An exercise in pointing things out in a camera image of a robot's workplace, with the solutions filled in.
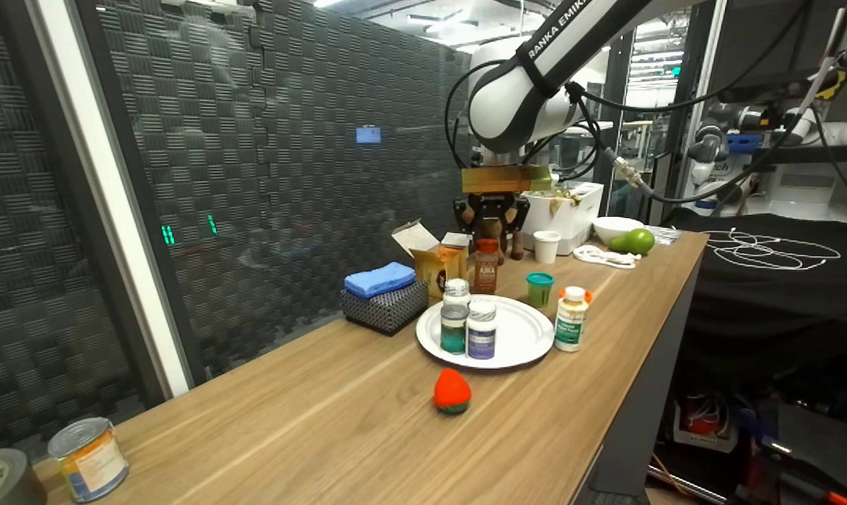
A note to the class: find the white paper cup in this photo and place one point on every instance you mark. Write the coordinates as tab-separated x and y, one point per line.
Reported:
545	247

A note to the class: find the red white box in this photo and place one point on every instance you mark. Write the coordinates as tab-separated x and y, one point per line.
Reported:
705	421

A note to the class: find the white bottle purple label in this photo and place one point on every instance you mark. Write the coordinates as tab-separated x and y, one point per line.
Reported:
483	331

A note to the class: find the dark green label bottle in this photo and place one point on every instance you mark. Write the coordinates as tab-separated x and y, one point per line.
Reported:
454	338

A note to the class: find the brown spice jar orange lid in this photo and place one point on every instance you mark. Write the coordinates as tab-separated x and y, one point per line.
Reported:
486	269

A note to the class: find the grey duct tape roll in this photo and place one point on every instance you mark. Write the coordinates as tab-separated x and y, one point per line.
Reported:
4	477

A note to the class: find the white window frame post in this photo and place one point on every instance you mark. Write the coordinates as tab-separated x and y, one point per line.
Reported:
117	206

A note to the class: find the white paper plate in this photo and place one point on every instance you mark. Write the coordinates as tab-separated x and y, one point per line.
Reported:
527	339

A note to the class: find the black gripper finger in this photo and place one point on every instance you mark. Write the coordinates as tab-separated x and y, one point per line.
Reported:
468	231
517	233

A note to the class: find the yellow open tea box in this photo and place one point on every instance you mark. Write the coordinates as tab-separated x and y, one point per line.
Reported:
437	268

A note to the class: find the blue sponge cloth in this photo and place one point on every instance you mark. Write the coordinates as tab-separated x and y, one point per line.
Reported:
379	279

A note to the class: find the green tub teal lid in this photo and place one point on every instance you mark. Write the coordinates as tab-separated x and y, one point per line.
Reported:
541	287

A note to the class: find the white lab equipment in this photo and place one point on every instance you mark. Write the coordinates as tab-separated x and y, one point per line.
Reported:
771	183

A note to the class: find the green toy pear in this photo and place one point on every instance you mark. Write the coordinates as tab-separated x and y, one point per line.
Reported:
640	242

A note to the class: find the red toy strawberry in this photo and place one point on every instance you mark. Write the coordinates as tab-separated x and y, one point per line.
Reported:
454	390

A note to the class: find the black covered side table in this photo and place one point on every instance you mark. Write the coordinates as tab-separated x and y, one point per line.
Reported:
771	289

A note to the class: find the white bowl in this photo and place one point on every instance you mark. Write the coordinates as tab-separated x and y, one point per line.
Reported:
616	226

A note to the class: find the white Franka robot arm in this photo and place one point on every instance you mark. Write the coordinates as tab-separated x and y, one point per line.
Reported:
538	84

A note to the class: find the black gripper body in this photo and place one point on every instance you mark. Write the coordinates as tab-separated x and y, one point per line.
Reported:
494	186

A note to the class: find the white bottle green label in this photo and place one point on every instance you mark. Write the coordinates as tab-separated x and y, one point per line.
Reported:
572	322

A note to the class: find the tin can with label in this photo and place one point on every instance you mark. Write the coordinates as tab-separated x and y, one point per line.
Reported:
91	461

